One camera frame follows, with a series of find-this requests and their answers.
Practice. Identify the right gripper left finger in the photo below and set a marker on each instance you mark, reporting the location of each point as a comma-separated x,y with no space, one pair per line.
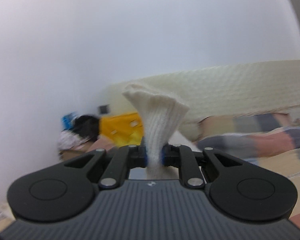
119,163

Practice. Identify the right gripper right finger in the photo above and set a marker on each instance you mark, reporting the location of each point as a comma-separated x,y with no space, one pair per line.
183,158

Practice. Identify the cream striped knit sweater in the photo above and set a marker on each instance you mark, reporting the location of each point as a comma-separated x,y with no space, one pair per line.
161,114

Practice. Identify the black clothing pile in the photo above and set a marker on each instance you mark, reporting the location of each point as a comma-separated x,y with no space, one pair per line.
87,126

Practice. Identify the white crumpled clothing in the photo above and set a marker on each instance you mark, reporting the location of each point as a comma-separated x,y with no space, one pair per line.
68,139

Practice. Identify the yellow crown cushion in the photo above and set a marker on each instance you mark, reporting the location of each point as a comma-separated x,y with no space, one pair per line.
122,130

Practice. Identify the patchwork pillow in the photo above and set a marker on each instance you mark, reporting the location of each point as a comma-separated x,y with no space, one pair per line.
259,123

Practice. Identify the blue plastic bag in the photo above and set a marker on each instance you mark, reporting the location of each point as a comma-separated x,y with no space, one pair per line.
68,120

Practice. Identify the patchwork colour block duvet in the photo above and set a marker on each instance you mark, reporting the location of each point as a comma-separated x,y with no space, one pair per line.
277,150

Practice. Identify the cream quilted headboard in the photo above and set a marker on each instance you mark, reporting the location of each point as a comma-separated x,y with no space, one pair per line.
242,89

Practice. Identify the grey wall switch plate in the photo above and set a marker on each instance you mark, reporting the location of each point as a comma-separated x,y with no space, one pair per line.
103,109

